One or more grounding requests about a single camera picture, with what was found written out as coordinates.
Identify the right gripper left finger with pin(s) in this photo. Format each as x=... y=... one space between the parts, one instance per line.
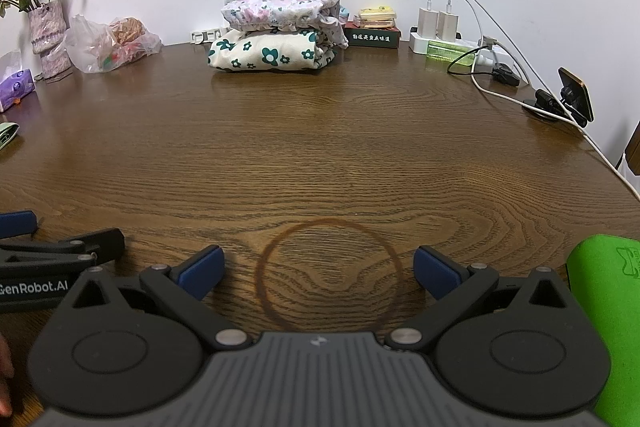
x=178 y=292

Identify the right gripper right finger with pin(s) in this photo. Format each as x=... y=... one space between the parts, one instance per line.
x=458 y=290

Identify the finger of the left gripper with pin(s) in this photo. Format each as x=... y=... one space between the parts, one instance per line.
x=17 y=223

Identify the person's left hand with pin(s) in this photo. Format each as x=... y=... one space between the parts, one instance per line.
x=6 y=372

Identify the green fabric pouch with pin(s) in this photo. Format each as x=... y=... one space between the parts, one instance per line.
x=8 y=132

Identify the purple tissue box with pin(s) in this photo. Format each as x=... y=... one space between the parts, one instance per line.
x=16 y=82

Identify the green mat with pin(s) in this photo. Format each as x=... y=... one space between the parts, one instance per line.
x=604 y=278

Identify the clear plastic snack bag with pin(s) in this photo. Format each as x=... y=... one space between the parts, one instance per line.
x=94 y=48

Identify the knitted pink vase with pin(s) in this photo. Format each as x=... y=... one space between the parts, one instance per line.
x=47 y=28

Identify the black phone holder stand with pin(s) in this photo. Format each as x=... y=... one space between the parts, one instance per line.
x=574 y=102

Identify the green transparent box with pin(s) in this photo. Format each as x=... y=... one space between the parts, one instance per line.
x=449 y=52

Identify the white power strip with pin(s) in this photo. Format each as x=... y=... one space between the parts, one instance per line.
x=487 y=59

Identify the cream green-flower folded cloth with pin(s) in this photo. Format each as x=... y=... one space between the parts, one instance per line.
x=271 y=49

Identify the white letter block ornament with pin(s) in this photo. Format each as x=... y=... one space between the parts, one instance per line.
x=199 y=37

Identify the dark green labelled box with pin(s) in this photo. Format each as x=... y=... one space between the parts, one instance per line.
x=387 y=38

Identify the right white charger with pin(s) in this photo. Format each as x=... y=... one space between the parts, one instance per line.
x=447 y=26

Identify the white charger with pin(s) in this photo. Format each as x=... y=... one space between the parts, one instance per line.
x=427 y=23
x=447 y=26

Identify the left white charger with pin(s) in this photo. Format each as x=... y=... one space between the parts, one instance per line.
x=427 y=23

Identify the yellow pink small boxes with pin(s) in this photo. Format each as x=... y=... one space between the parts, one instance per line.
x=379 y=17

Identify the white pink-flower folded cloth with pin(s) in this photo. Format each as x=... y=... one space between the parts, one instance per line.
x=287 y=15

